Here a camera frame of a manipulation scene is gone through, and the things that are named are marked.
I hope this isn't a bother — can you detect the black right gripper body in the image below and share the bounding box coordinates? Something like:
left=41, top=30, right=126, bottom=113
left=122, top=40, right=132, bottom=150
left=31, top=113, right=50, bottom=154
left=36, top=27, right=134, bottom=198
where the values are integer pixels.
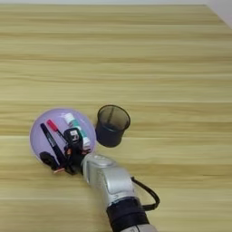
left=62, top=141, right=90, bottom=176

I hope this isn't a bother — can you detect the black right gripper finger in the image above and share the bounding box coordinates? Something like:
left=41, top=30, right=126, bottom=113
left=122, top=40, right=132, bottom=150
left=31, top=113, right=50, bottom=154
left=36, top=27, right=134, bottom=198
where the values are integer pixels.
left=39, top=150, right=66, bottom=174

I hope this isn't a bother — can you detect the black marker pen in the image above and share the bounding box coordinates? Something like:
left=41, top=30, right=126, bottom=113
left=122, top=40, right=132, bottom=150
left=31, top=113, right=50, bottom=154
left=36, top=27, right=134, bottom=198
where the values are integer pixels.
left=40, top=122, right=67, bottom=167

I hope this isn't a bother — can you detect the white green-capped marker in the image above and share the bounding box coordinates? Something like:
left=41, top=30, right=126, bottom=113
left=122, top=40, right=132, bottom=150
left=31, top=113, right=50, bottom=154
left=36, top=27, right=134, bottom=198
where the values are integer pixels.
left=63, top=112, right=92, bottom=151

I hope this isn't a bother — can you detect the black mesh pen cup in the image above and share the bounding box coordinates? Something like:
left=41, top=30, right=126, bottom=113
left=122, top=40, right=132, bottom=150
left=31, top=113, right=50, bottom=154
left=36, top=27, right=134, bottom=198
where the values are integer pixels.
left=95, top=104, right=131, bottom=149

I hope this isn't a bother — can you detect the black box with white label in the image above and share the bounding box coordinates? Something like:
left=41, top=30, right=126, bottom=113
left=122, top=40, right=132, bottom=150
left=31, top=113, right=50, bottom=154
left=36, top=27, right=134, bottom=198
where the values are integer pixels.
left=63, top=128, right=83, bottom=145

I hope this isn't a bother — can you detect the round purple plate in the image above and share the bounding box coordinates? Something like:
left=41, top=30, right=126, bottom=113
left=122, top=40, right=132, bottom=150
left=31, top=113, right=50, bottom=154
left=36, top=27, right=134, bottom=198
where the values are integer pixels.
left=29, top=108, right=98, bottom=167

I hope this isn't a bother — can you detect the red marker pen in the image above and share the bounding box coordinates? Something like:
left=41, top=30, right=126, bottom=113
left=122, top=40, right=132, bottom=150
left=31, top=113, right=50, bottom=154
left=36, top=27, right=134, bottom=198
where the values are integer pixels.
left=45, top=119, right=69, bottom=143

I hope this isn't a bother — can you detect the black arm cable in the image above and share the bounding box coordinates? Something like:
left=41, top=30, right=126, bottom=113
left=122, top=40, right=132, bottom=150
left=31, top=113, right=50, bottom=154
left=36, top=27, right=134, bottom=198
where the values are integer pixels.
left=130, top=176, right=161, bottom=212

